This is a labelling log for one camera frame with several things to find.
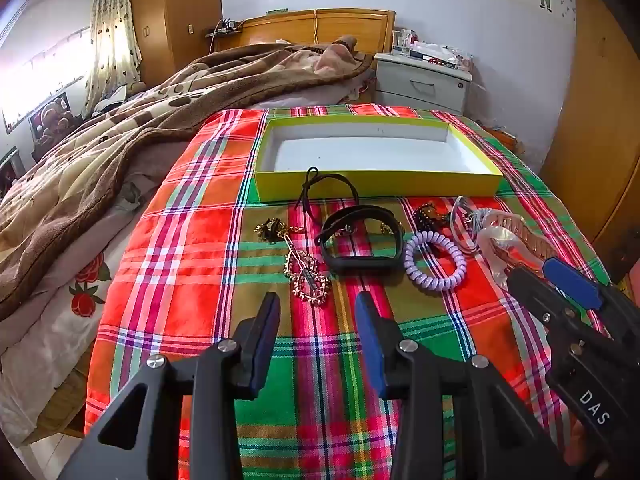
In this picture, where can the black wristband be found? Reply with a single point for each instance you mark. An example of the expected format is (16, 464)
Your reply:
(360, 264)

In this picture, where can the brown patterned blanket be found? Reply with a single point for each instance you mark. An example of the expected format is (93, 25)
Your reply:
(125, 140)

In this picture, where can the pale floral bedsheet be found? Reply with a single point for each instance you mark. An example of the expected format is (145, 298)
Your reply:
(55, 320)

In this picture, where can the teddy bear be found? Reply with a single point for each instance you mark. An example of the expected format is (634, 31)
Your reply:
(52, 117)

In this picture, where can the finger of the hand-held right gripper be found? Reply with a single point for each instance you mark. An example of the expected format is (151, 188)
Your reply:
(532, 292)
(570, 282)

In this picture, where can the clear glass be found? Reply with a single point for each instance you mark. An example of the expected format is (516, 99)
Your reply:
(401, 42)

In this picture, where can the window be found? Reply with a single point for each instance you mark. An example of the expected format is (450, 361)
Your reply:
(40, 75)

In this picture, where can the yellow-green shallow cardboard box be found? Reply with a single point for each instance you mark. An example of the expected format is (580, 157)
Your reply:
(350, 155)

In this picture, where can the orange box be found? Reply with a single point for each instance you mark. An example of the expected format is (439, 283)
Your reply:
(510, 141)

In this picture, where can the power strip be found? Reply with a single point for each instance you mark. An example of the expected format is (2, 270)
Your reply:
(225, 29)

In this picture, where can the red green plaid cloth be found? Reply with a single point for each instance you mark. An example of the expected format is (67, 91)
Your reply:
(200, 240)

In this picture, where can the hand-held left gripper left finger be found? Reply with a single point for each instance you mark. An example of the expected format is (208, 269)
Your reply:
(264, 345)

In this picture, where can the wooden bed frame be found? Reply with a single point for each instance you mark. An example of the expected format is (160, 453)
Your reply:
(62, 400)

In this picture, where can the wooden wardrobe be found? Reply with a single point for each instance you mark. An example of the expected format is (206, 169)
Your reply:
(175, 15)

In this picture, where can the wooden door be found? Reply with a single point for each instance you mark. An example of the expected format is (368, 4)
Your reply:
(600, 110)

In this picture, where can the dotted curtain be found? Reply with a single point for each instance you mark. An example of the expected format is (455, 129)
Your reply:
(112, 45)

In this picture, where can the pile of packets on nightstand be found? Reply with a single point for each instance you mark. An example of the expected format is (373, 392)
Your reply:
(442, 55)

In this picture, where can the wooden bed headboard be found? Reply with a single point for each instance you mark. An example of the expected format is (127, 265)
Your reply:
(345, 27)

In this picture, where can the grey nightstand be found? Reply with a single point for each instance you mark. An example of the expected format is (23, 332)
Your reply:
(425, 87)

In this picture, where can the person's right hand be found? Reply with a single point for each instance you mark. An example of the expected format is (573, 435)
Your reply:
(579, 440)

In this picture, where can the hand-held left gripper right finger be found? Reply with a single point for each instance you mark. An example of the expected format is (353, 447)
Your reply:
(371, 347)

